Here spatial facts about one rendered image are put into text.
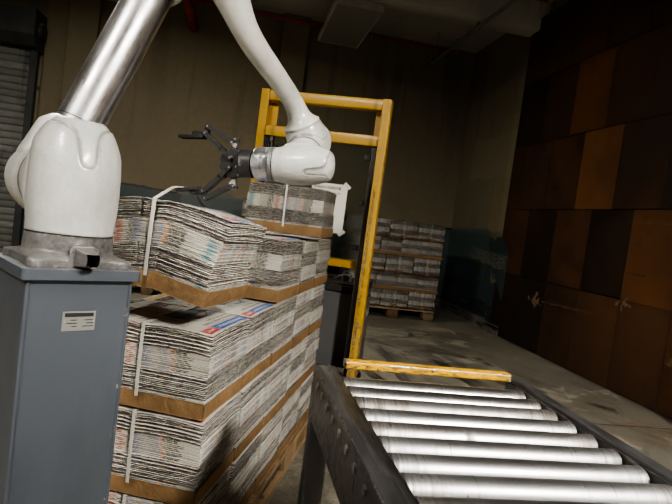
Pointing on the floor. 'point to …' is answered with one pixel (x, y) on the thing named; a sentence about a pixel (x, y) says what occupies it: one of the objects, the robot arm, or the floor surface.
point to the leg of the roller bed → (311, 469)
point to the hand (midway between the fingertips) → (183, 161)
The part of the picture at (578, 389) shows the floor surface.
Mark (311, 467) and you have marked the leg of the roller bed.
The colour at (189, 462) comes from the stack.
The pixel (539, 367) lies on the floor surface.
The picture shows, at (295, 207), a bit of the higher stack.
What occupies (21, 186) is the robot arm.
